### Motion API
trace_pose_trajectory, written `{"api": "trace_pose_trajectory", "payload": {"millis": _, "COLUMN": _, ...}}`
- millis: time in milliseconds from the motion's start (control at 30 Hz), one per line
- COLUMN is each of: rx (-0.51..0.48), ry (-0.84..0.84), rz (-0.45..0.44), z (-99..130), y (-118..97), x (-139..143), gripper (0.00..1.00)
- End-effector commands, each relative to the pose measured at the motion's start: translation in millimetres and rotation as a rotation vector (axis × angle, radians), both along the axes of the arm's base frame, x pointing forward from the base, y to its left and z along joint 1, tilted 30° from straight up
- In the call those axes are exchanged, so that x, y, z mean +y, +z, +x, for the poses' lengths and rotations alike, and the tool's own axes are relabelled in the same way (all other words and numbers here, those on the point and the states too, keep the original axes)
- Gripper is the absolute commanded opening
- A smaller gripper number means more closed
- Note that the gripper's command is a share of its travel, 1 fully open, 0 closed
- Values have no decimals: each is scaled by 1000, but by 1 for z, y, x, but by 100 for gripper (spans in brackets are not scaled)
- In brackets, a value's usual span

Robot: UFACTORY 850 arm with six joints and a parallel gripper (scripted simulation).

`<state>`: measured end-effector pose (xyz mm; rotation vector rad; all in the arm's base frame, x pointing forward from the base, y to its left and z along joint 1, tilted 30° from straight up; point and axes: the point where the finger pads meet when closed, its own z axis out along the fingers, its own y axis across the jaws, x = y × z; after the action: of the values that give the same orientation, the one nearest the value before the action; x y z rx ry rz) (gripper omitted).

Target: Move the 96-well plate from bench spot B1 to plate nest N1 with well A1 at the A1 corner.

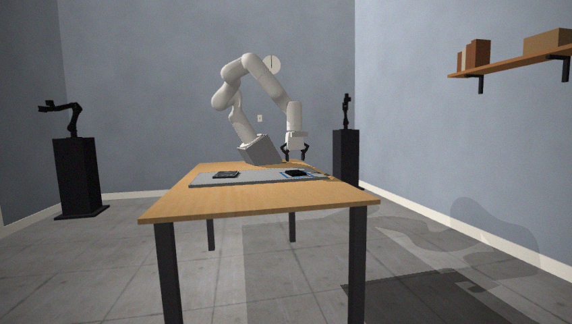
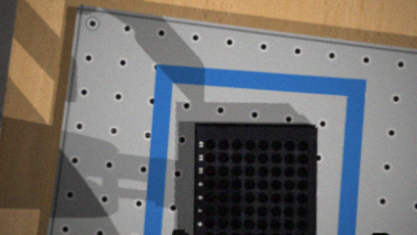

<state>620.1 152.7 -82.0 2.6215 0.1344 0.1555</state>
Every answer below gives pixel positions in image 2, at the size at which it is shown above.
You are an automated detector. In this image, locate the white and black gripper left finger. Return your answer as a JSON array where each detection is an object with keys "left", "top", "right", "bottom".
[{"left": 172, "top": 229, "right": 189, "bottom": 235}]

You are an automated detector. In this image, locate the blue tape border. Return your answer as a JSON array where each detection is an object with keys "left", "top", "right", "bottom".
[{"left": 144, "top": 65, "right": 366, "bottom": 235}]

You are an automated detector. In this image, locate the black well plate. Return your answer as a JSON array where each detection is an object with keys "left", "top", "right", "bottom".
[{"left": 194, "top": 123, "right": 317, "bottom": 235}]

